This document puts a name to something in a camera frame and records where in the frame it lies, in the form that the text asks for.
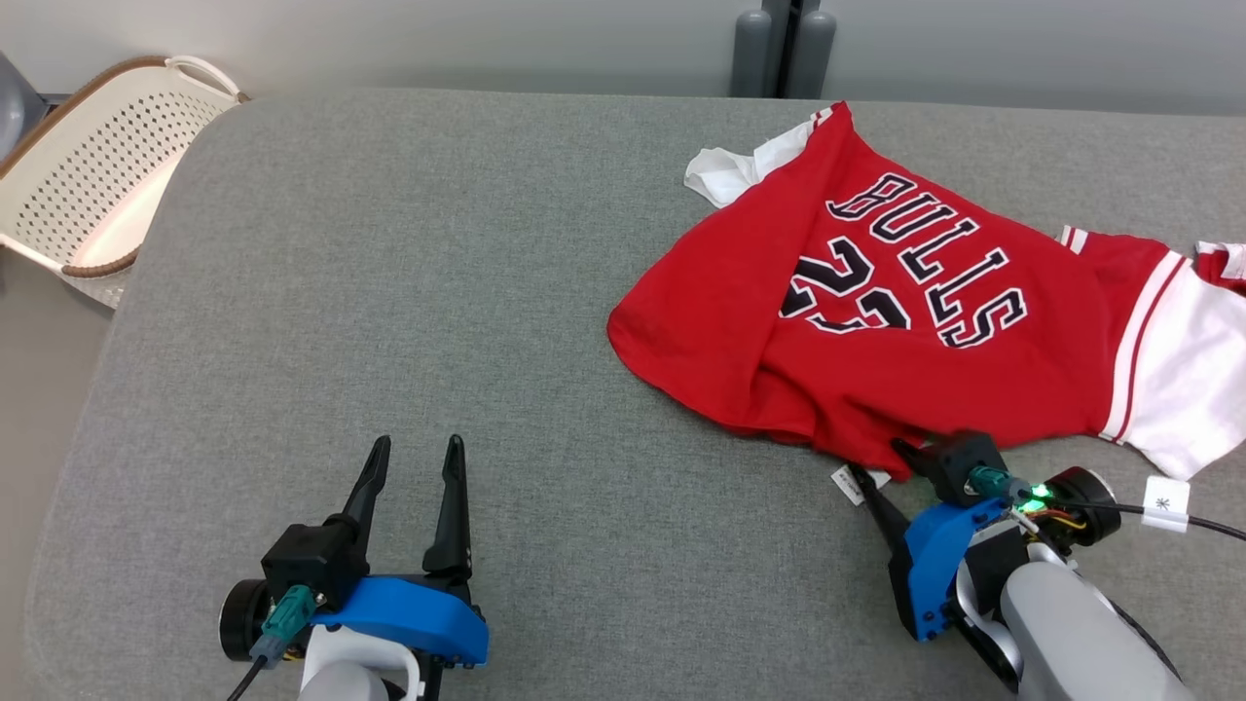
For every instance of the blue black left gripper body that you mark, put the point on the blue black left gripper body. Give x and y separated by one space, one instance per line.
409 613

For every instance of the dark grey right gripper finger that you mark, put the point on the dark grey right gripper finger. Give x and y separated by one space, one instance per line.
917 458
881 511

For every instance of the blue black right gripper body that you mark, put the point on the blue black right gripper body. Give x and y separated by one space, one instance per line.
934 565

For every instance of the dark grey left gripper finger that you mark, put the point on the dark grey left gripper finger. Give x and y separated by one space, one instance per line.
453 526
370 497

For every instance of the red Bulls basketball jersey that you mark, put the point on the red Bulls basketball jersey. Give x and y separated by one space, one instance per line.
740 331

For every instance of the red shorts with white stripes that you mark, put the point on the red shorts with white stripes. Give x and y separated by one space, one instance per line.
1225 265

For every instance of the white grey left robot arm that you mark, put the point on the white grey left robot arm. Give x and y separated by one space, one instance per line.
341 672

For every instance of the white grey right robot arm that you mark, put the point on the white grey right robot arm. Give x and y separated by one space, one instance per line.
1071 623

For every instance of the white perforated laundry basket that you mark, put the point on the white perforated laundry basket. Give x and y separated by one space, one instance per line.
88 175

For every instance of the dark grey vertical pillar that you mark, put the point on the dark grey vertical pillar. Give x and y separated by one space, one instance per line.
782 39

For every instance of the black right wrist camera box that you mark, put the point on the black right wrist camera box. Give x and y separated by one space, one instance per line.
964 462

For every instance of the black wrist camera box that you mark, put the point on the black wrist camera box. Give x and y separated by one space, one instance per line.
964 462
311 560

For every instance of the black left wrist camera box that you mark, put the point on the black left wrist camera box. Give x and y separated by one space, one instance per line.
311 560

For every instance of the grey cylindrical post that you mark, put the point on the grey cylindrical post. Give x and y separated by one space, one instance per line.
750 58
816 58

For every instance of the grey chair frame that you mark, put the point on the grey chair frame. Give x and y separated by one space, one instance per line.
10 107

